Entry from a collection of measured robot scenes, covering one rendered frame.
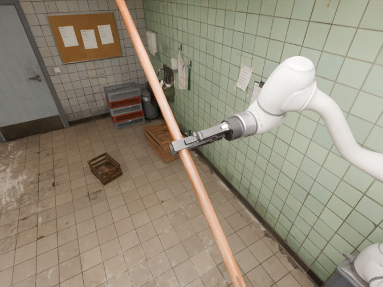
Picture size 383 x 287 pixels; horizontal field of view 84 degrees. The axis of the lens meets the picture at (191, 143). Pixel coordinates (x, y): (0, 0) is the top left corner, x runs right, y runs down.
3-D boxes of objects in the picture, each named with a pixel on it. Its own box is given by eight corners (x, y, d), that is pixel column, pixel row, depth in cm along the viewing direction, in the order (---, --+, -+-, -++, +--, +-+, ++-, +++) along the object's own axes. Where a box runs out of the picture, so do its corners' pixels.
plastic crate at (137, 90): (141, 95, 403) (140, 87, 393) (109, 102, 379) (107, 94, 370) (135, 88, 431) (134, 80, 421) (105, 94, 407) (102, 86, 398)
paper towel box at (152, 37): (159, 56, 383) (157, 32, 361) (153, 56, 379) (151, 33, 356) (154, 52, 403) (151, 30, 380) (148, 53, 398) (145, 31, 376)
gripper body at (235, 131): (247, 132, 67) (223, 141, 64) (234, 141, 75) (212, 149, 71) (236, 111, 69) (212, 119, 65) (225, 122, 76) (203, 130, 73)
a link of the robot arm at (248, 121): (247, 139, 77) (233, 144, 75) (236, 117, 79) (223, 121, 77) (261, 129, 69) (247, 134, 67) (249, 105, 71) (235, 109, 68)
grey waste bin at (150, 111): (162, 117, 456) (159, 93, 422) (145, 122, 441) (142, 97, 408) (155, 110, 482) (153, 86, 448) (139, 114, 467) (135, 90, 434)
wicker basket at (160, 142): (162, 158, 321) (160, 143, 305) (145, 140, 357) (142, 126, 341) (187, 146, 345) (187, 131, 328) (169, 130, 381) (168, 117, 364)
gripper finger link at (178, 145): (195, 144, 64) (196, 144, 63) (174, 152, 61) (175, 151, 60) (191, 136, 64) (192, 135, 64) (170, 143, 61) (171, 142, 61)
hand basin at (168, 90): (176, 118, 402) (174, 70, 347) (158, 123, 388) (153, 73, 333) (166, 109, 434) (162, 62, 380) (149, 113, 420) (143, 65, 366)
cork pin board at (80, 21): (122, 56, 406) (114, 11, 362) (62, 64, 366) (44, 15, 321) (122, 56, 408) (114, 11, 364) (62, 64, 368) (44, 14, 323)
